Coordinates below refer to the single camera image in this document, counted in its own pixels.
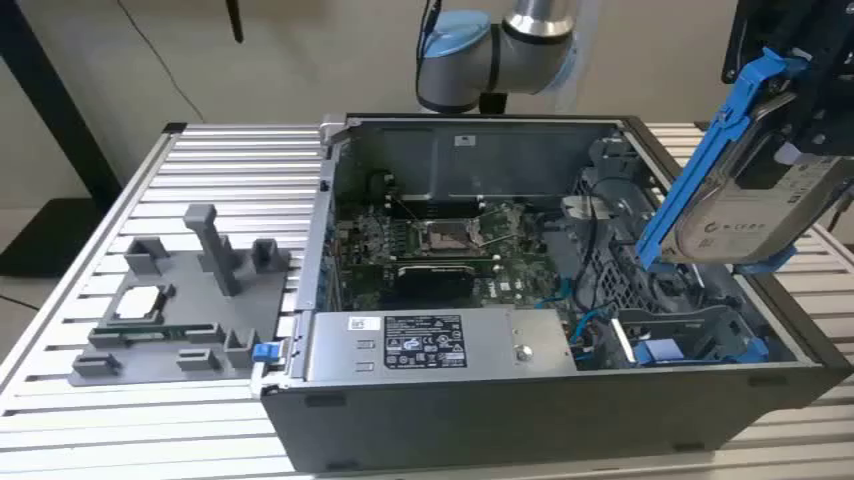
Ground CPU socket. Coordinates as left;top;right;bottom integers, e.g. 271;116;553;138
413;219;486;256

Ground black disk wire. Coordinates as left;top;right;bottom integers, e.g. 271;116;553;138
572;197;606;314

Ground silver CPU chip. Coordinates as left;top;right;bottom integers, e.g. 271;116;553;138
117;288;166;319

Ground grey parts rack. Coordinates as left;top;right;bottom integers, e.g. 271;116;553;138
66;203;293;389

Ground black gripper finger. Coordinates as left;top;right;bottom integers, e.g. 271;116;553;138
737;49;854;190

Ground green RAM stick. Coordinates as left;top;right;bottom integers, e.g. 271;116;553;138
99;326;217;342

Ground silver power supply unit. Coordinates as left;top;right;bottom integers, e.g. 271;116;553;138
303;308;580;377

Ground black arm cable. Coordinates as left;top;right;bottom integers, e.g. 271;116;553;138
415;0;446;91

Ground metal disk bay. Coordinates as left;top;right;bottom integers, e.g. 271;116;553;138
572;134;802;362

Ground black graphics card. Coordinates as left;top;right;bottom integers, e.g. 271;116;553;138
395;264;479;307

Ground thin black wall cable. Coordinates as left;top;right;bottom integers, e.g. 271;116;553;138
117;0;209;122

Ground green motherboard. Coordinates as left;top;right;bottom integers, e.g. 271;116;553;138
331;199;570;312

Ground black hanging rod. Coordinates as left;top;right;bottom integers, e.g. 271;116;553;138
225;0;246;45

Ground blue disk wire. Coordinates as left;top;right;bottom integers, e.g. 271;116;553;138
540;279;626;352

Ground RAM slot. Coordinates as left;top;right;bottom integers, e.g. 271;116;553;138
394;253;497;263

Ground white wire label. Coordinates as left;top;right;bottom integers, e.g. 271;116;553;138
562;195;610;222

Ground black open PC case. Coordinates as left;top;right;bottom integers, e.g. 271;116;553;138
250;112;849;474

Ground black slanted pole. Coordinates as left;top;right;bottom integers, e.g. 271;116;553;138
0;0;126;202

